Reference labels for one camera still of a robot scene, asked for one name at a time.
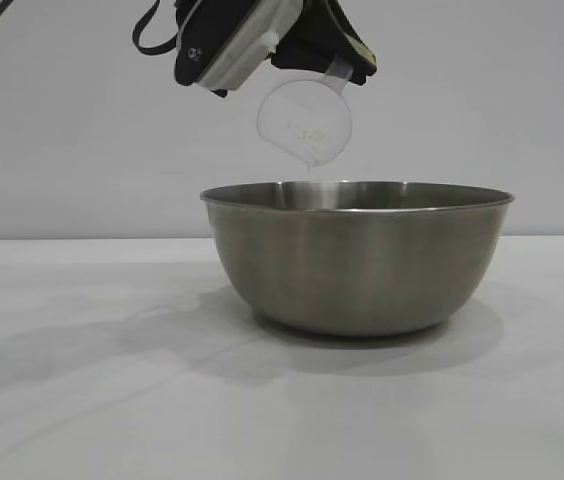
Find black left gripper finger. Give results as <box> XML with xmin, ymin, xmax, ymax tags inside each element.
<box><xmin>320</xmin><ymin>0</ymin><xmax>379</xmax><ymax>84</ymax></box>
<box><xmin>269</xmin><ymin>28</ymin><xmax>364</xmax><ymax>87</ymax></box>

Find clear plastic measuring cup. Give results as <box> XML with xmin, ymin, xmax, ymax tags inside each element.
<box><xmin>255</xmin><ymin>59</ymin><xmax>354</xmax><ymax>169</ymax></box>

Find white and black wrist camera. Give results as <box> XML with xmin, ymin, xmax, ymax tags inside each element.
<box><xmin>171</xmin><ymin>0</ymin><xmax>309</xmax><ymax>99</ymax></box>

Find stainless steel mixing bowl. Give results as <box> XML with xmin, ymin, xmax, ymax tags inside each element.
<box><xmin>200</xmin><ymin>179</ymin><xmax>517</xmax><ymax>337</ymax></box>

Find white rice grains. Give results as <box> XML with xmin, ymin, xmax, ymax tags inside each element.
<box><xmin>285</xmin><ymin>118</ymin><xmax>331</xmax><ymax>169</ymax></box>

